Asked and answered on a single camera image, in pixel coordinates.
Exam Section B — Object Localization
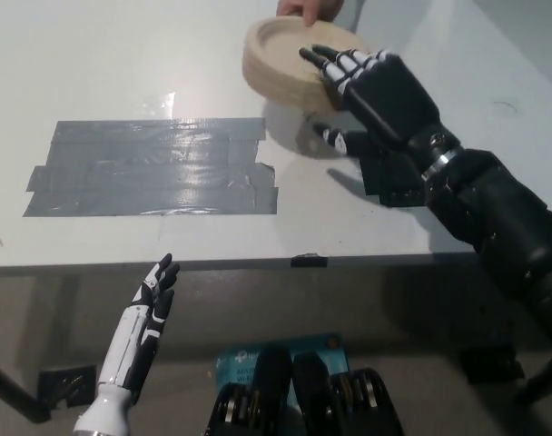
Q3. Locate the grey duct tape patch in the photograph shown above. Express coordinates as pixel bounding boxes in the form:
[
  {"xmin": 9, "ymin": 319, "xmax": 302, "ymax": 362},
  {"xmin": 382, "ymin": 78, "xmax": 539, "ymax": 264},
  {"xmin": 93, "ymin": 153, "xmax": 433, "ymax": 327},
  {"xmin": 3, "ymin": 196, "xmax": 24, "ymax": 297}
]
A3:
[{"xmin": 24, "ymin": 116, "xmax": 280, "ymax": 219}]

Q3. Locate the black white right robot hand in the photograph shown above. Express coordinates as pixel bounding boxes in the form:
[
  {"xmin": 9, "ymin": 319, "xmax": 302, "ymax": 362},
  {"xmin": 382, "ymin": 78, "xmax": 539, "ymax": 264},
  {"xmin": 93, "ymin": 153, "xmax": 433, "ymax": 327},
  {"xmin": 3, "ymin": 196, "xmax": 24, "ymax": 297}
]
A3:
[{"xmin": 298, "ymin": 43, "xmax": 462, "ymax": 173}]

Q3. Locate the beige paper plate stack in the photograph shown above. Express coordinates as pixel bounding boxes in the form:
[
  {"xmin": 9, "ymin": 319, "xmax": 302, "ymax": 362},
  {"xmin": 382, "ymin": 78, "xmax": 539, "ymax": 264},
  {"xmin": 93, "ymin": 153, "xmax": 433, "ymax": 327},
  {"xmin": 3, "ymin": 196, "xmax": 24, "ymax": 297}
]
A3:
[{"xmin": 241, "ymin": 16, "xmax": 373, "ymax": 115}]

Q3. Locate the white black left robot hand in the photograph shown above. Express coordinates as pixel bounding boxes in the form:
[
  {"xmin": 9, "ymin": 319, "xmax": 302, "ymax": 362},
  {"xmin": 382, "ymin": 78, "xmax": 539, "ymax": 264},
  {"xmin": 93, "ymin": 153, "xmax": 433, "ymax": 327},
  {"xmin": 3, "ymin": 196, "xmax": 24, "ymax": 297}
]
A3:
[{"xmin": 96, "ymin": 253, "xmax": 182, "ymax": 394}]

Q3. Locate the black table leg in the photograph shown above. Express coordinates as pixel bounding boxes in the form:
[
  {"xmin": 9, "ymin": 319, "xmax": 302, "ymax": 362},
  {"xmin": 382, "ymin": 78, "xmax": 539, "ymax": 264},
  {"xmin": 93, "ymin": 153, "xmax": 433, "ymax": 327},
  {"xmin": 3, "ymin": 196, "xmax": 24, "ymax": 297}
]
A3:
[
  {"xmin": 514, "ymin": 350, "xmax": 552, "ymax": 407},
  {"xmin": 0, "ymin": 357, "xmax": 53, "ymax": 424}
]

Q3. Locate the bare person hand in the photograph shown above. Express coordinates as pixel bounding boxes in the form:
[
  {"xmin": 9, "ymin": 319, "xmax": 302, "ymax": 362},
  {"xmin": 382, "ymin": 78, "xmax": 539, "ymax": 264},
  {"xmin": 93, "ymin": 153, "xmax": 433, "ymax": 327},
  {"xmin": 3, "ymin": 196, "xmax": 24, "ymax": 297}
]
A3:
[{"xmin": 275, "ymin": 0, "xmax": 346, "ymax": 28}]

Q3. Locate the black floor tape patch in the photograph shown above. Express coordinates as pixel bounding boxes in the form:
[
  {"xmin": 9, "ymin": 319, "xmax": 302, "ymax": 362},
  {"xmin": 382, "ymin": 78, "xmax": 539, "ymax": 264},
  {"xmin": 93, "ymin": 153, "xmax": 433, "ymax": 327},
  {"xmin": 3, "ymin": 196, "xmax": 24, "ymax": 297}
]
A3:
[{"xmin": 37, "ymin": 363, "xmax": 99, "ymax": 409}]

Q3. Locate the teal router box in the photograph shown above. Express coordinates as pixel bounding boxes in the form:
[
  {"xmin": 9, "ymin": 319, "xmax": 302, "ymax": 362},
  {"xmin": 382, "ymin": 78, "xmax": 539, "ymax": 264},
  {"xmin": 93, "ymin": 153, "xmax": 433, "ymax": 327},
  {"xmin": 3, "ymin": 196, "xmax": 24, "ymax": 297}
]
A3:
[{"xmin": 214, "ymin": 333, "xmax": 350, "ymax": 410}]

